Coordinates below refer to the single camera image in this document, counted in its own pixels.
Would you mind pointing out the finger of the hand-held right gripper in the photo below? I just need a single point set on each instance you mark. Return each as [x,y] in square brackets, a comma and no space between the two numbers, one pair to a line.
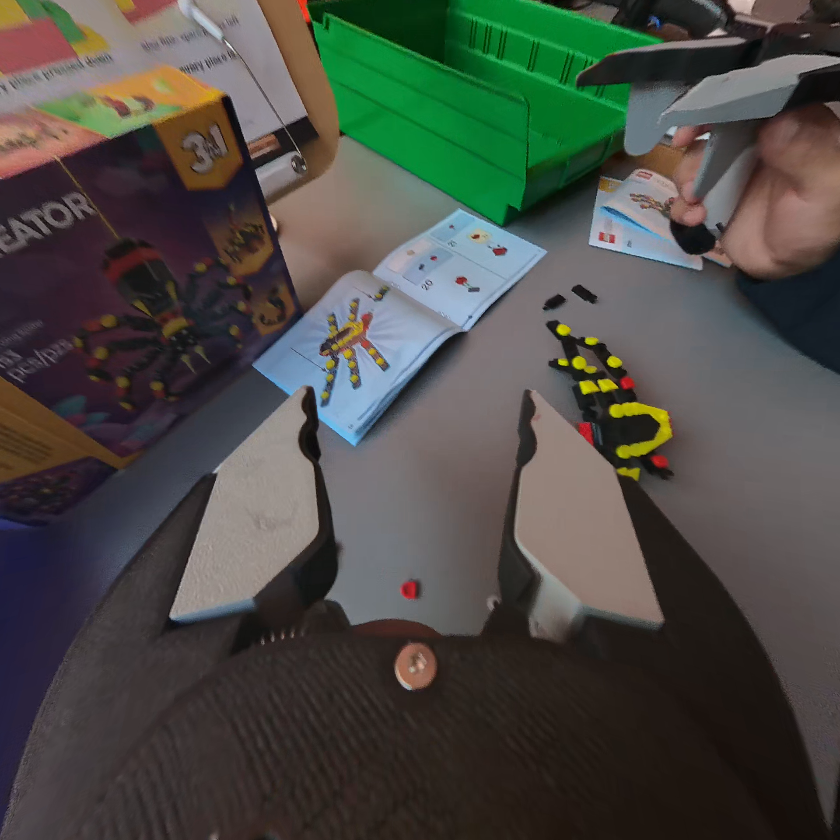
[722,98]

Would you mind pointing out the wooden display board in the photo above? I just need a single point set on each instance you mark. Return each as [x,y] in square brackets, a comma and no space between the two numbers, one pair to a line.
[295,65]

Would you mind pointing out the blue plastic bin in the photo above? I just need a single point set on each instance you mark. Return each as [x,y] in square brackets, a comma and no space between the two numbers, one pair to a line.
[26,577]

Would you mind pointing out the green plastic bin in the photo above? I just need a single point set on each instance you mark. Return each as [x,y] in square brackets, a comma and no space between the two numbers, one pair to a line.
[426,118]

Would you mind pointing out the open lego instruction booklet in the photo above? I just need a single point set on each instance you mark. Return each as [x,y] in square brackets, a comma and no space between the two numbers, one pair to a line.
[394,341]

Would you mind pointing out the purple yellow lego box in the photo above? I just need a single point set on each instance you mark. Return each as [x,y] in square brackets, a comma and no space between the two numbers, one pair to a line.
[131,295]

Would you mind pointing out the small red lego piece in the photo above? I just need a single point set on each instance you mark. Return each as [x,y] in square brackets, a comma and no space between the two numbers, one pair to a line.
[411,590]

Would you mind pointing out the folded lego leaflet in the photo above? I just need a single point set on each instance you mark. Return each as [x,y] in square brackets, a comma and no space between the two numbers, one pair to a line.
[636,223]

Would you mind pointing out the small black lego plate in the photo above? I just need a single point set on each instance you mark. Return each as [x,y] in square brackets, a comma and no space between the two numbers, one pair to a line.
[554,302]
[584,293]

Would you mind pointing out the person's right forearm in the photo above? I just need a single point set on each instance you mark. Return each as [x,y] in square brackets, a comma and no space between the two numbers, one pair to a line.
[800,315]

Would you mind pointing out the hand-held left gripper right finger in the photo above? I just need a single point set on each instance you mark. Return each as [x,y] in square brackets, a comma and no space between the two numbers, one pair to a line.
[577,525]

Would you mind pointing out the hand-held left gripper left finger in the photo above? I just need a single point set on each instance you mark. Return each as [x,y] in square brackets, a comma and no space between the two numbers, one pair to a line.
[249,525]

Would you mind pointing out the black yellow lego spider model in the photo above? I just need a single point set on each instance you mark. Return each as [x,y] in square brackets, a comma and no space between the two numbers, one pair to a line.
[630,426]

